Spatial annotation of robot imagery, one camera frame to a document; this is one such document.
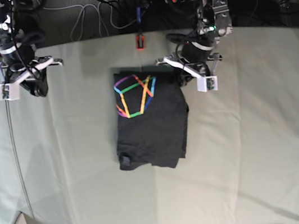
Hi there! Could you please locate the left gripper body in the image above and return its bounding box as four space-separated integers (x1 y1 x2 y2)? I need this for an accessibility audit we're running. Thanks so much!
156 53 223 93

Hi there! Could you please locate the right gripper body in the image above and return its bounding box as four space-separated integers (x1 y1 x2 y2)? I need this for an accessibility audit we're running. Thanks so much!
0 56 64 101

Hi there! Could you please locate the black t-shirt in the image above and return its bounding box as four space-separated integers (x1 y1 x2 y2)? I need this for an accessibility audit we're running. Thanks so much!
113 68 189 171

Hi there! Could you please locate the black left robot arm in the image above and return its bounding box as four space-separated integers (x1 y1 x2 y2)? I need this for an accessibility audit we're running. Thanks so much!
156 0 233 93

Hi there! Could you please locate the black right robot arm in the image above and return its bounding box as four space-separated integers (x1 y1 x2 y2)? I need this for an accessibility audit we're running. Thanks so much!
0 0 63 101

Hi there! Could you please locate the red black table clamp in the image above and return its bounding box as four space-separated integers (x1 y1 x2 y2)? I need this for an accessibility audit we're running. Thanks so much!
135 33 145 51

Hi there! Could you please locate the white cable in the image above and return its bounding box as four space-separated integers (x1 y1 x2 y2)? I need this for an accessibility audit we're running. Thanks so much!
31 0 140 48

